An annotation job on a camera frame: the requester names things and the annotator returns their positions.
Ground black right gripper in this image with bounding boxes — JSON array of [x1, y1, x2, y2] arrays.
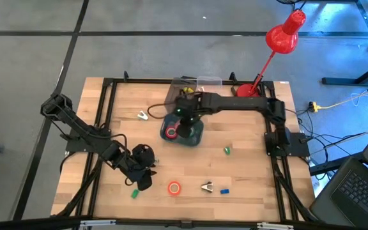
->
[[173, 94, 206, 139]]

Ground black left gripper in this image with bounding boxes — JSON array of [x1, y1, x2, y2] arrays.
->
[[125, 144, 158, 192]]

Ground red tape roll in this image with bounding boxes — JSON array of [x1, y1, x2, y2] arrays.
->
[[165, 126, 179, 140]]

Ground orange tape roll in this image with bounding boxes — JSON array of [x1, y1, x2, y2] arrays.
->
[[167, 181, 182, 197]]

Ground teal plastic bin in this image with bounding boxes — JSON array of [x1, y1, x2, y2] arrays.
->
[[159, 112, 204, 148]]

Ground smoky grey transparent bin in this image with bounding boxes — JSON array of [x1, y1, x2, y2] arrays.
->
[[164, 76, 198, 114]]

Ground black front crossbar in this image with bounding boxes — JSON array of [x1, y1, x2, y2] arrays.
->
[[0, 214, 368, 230]]

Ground red desk lamp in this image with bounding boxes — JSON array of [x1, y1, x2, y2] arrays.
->
[[236, 9, 307, 98]]

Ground black desk base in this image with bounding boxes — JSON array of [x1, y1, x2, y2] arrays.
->
[[321, 0, 368, 87]]

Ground open black laptop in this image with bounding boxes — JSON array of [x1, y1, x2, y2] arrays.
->
[[309, 156, 368, 230]]

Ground black right camera cable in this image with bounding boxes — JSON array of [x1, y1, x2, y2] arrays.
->
[[147, 102, 177, 120]]

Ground black aluminium table frame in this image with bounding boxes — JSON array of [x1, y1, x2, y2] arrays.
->
[[52, 70, 319, 224]]

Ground yellow extension cord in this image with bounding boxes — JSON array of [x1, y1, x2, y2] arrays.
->
[[309, 81, 368, 113]]

